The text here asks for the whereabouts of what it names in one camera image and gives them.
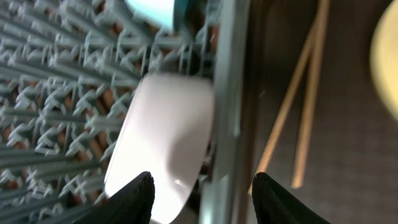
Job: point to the light blue bowl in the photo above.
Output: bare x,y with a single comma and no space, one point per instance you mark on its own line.
168,14

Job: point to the grey dishwasher rack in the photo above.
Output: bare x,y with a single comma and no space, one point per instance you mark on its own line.
69,71

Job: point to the yellow plate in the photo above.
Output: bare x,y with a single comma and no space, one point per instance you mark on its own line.
383,58

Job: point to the dark brown serving tray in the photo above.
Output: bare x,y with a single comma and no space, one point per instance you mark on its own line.
351,172

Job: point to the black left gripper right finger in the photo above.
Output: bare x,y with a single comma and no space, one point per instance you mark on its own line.
273,204

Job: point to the white pink bowl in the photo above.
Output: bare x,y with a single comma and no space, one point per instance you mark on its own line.
166,131

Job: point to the wooden chopstick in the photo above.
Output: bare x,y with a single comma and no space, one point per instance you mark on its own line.
315,63
287,101

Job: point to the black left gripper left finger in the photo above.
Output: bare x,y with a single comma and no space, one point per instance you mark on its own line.
130,205

